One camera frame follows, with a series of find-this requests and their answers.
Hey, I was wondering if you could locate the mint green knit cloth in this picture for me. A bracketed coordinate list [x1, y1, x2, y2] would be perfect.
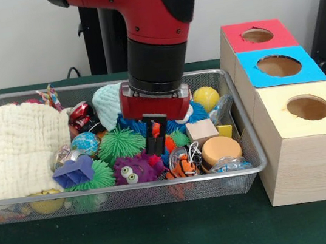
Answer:
[90, 82, 129, 134]

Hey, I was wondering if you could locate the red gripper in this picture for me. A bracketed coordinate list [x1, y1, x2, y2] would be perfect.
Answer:
[116, 72, 200, 160]

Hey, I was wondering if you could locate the blue globe ball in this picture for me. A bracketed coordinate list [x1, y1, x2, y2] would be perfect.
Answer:
[69, 130, 103, 161]

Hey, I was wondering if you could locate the clear blue plastic packet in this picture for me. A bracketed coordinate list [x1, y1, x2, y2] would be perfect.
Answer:
[206, 93, 238, 126]

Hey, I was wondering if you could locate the silver can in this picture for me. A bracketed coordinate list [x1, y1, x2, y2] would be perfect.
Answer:
[50, 143, 88, 173]

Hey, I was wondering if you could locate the orange tiger striped toy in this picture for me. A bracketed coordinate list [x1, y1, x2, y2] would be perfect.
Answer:
[163, 154, 200, 181]

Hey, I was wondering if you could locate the wooden cube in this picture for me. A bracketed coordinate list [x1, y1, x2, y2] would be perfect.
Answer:
[185, 117, 221, 150]

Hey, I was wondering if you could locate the large green spiky ball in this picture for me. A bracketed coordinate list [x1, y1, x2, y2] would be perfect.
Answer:
[64, 157, 117, 195]

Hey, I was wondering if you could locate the clear mesh bin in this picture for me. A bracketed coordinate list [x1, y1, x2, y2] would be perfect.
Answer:
[0, 56, 272, 230]

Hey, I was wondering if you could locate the cream waffle cloth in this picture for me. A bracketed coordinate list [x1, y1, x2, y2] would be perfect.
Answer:
[0, 95, 81, 201]

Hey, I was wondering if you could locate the purple plastic block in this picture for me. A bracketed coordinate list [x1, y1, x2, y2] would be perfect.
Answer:
[50, 152, 98, 191]

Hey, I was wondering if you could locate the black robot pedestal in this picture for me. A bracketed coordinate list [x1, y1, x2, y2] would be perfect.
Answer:
[74, 0, 135, 79]

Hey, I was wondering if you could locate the yellow ball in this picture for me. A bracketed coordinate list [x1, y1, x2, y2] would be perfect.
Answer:
[192, 84, 223, 115]

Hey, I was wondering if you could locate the small green spiky ball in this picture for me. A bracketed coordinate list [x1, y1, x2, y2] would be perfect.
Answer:
[94, 124, 149, 168]

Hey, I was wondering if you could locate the yellow block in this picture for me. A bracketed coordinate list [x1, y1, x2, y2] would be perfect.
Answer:
[216, 123, 235, 141]

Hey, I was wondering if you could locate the blue fuzzy ball with eyes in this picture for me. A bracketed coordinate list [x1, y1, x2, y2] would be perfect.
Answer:
[171, 97, 210, 128]

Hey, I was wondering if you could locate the red black packet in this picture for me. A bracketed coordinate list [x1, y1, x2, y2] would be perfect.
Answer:
[66, 99, 101, 137]

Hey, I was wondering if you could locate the purple spiky ball with eyes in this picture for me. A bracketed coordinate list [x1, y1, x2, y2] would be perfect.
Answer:
[110, 150, 161, 188]

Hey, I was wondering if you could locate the wooden box with three holes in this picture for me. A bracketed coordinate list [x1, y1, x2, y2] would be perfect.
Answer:
[214, 10, 326, 213]

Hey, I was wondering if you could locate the round wooden disc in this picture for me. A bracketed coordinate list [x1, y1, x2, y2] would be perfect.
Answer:
[197, 133, 245, 169]

